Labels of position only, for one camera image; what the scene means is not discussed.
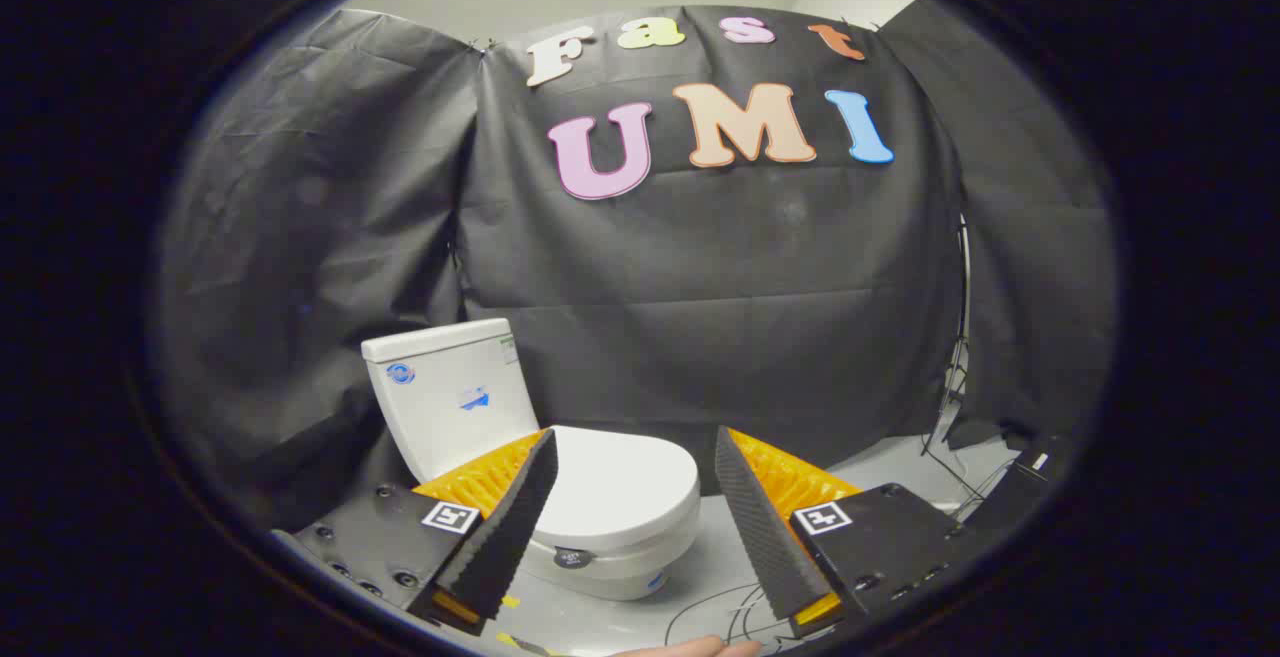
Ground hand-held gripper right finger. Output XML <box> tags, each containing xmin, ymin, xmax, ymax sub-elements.
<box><xmin>714</xmin><ymin>425</ymin><xmax>1001</xmax><ymax>640</ymax></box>

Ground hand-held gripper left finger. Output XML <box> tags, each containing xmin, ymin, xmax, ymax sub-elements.
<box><xmin>270</xmin><ymin>427</ymin><xmax>559</xmax><ymax>638</ymax></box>

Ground white toilet lid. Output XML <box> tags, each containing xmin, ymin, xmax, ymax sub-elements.
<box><xmin>536</xmin><ymin>425</ymin><xmax>701</xmax><ymax>550</ymax></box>

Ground white toilet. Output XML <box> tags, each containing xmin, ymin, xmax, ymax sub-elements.
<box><xmin>361</xmin><ymin>318</ymin><xmax>703</xmax><ymax>602</ymax></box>

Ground black backdrop cloth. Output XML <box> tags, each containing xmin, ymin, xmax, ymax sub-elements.
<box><xmin>150</xmin><ymin>2</ymin><xmax>1121</xmax><ymax>538</ymax></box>

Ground black box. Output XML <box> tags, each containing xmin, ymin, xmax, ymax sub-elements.
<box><xmin>985</xmin><ymin>435</ymin><xmax>1073</xmax><ymax>540</ymax></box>

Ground thin black metal stand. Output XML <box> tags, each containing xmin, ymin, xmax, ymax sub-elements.
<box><xmin>940</xmin><ymin>215</ymin><xmax>973</xmax><ymax>438</ymax></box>

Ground black cable loop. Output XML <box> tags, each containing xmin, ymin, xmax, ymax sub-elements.
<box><xmin>664</xmin><ymin>581</ymin><xmax>793</xmax><ymax>650</ymax></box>

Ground tangle of black cables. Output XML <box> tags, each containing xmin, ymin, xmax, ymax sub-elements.
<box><xmin>920</xmin><ymin>407</ymin><xmax>1013</xmax><ymax>520</ymax></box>

